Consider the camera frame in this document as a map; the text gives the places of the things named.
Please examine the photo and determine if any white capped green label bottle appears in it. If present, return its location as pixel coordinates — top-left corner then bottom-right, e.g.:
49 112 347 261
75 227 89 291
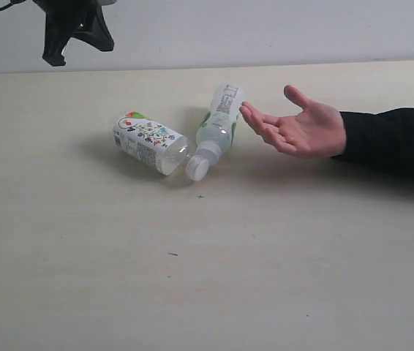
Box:
185 83 245 181

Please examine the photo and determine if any white floral label bottle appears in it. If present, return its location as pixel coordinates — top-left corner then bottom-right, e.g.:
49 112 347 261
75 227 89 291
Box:
112 111 194 176

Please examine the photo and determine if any open bare human hand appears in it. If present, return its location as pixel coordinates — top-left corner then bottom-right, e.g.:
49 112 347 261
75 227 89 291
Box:
240 85 347 159

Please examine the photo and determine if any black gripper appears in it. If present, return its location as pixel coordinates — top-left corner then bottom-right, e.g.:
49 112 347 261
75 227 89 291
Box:
33 0 114 67

